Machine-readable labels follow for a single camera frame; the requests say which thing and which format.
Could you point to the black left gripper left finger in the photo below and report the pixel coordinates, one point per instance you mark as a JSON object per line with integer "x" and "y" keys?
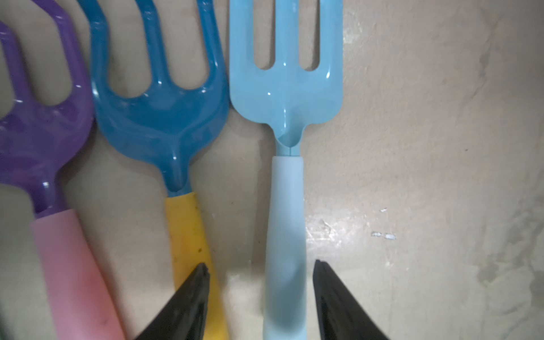
{"x": 184, "y": 316}

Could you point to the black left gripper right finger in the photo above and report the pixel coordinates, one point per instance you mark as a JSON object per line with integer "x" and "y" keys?
{"x": 339, "y": 314}

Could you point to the blue rake yellow handle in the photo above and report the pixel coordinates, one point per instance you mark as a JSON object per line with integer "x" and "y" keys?
{"x": 167, "y": 126}

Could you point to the light blue fork rake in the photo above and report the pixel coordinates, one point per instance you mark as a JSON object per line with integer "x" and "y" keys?
{"x": 287, "y": 98}

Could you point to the purple rake pink handle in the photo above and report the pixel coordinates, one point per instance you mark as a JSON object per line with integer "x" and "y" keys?
{"x": 36, "y": 142}

